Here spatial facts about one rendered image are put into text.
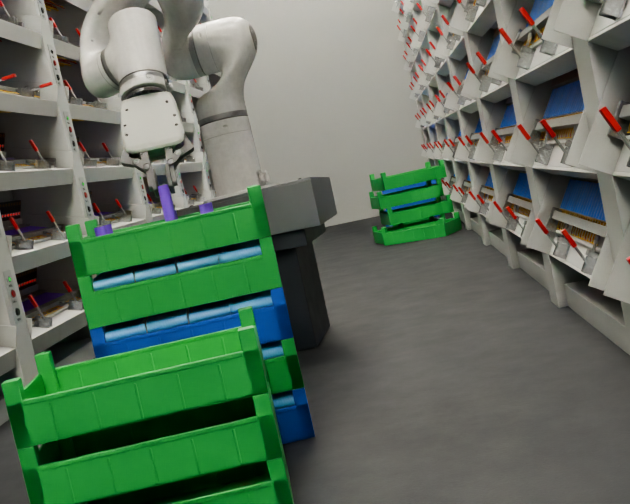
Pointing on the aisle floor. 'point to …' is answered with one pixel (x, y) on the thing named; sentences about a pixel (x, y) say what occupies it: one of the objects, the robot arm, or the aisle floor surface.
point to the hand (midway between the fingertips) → (162, 180)
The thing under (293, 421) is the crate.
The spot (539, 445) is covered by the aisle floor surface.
